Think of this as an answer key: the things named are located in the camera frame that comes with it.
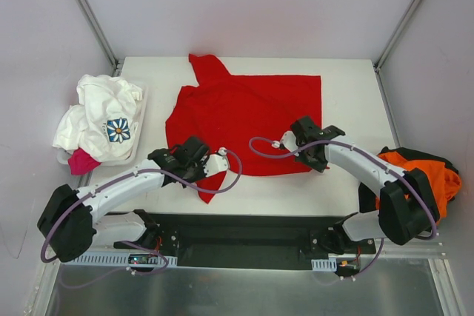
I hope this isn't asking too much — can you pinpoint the black t-shirt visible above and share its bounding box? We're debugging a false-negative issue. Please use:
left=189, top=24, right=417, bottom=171
left=357, top=147, right=460, bottom=217

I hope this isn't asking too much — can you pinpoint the white daisy print t-shirt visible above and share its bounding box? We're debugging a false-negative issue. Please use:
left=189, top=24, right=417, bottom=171
left=52, top=73, right=145, bottom=166

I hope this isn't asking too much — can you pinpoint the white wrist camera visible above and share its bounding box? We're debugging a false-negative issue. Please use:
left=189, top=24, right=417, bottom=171
left=204, top=147, right=230, bottom=177
left=280, top=131, right=298, bottom=152

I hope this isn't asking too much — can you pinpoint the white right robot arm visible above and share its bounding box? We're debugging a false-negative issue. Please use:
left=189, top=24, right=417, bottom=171
left=281, top=116, right=440, bottom=253

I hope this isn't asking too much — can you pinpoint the aluminium front rail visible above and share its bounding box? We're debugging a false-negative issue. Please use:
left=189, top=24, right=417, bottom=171
left=45, top=221, right=444, bottom=258

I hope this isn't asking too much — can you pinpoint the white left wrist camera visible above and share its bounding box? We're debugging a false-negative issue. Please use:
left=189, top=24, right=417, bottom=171
left=204, top=147, right=230, bottom=177

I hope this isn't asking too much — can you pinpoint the white slotted cable duct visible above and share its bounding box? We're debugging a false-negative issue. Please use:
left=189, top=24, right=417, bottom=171
left=67, top=252, right=178, bottom=268

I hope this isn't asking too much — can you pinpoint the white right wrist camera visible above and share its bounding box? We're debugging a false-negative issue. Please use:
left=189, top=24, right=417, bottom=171
left=280, top=131, right=298, bottom=152

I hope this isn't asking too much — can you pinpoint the red t-shirt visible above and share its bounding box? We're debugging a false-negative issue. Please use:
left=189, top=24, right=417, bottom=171
left=164, top=53, right=323, bottom=205

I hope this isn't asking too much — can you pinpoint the small white cable duct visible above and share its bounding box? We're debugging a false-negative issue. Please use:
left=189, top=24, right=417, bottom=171
left=311, top=258, right=337, bottom=272

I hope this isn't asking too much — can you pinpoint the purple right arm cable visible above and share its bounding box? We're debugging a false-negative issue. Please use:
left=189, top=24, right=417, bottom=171
left=248, top=136, right=438, bottom=240

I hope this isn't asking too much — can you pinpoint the pink t-shirt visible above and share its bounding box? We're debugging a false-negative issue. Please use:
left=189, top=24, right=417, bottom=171
left=67, top=149, right=101, bottom=175

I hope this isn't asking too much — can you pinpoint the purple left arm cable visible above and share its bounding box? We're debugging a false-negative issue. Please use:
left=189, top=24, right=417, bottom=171
left=39, top=149, right=244, bottom=289

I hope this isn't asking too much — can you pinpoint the aluminium frame post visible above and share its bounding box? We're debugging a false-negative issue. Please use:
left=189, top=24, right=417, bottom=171
left=76, top=0, right=123, bottom=75
left=373, top=0, right=447, bottom=73

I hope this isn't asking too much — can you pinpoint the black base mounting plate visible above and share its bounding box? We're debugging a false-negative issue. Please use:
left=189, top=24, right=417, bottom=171
left=113, top=213, right=384, bottom=269

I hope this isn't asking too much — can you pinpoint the left aluminium frame post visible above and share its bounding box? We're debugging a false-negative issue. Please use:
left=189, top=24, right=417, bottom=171
left=76, top=0, right=123, bottom=75

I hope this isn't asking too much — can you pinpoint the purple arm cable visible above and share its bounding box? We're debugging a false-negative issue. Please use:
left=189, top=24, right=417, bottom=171
left=248, top=136, right=438, bottom=240
left=39, top=149, right=244, bottom=289

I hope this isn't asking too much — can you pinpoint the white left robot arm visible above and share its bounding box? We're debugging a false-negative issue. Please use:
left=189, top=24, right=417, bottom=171
left=37, top=136, right=210, bottom=263

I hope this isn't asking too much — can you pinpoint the orange t-shirt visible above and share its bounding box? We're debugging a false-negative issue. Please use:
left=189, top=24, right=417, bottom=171
left=378, top=147, right=462, bottom=219

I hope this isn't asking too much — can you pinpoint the right aluminium frame post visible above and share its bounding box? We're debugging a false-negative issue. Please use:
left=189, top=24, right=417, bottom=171
left=373, top=0, right=447, bottom=73

